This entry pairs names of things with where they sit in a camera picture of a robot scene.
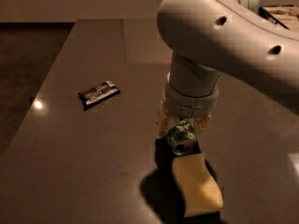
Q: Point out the green soda can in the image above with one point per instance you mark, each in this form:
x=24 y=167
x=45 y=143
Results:
x=181 y=137

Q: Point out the black snack bar wrapper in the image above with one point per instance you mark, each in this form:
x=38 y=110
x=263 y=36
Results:
x=98 y=94

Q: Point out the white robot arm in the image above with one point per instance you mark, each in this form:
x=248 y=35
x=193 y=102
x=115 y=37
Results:
x=212 y=37

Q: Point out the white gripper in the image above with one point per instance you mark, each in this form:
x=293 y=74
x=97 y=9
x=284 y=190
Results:
x=189 y=104

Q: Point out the yellow sponge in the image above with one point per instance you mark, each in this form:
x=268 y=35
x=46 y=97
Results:
x=200 y=191

